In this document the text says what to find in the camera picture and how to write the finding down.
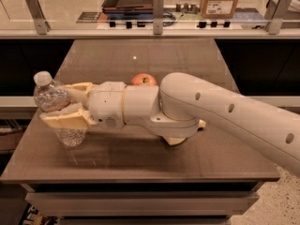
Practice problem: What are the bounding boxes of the metal rail bracket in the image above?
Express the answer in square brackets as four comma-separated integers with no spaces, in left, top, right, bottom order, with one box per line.
[153,0,164,35]
[25,0,50,35]
[264,0,300,35]

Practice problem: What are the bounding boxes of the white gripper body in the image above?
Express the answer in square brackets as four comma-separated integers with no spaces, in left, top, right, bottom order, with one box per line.
[88,82,127,128]

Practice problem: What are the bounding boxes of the brown cardboard box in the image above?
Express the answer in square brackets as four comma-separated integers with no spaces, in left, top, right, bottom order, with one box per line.
[201,0,238,19]

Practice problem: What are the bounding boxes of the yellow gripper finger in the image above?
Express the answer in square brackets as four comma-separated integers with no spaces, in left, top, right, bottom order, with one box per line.
[39,103,97,129]
[64,82,96,107]

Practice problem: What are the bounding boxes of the clear plastic water bottle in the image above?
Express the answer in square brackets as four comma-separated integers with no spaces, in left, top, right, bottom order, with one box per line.
[34,71,86,148]

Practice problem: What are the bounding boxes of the right metal rail bracket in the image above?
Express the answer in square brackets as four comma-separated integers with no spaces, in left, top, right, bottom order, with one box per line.
[264,0,300,35]

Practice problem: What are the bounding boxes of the yellow wavy sponge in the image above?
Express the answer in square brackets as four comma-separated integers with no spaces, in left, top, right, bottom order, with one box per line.
[163,120,206,146]

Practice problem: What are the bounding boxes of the brown table with drawers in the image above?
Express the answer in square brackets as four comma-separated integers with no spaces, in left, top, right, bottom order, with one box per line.
[1,38,279,224]

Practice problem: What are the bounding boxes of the red apple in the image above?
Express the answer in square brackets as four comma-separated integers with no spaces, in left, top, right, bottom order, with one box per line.
[130,73,158,85]

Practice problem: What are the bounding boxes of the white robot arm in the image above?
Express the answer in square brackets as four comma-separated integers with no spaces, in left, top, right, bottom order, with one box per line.
[40,72,300,175]

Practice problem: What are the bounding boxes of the middle metal rail bracket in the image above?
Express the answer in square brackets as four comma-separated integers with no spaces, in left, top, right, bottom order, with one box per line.
[153,0,164,35]

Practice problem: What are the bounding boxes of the left metal rail bracket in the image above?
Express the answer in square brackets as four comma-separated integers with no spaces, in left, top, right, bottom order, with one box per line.
[25,0,50,35]

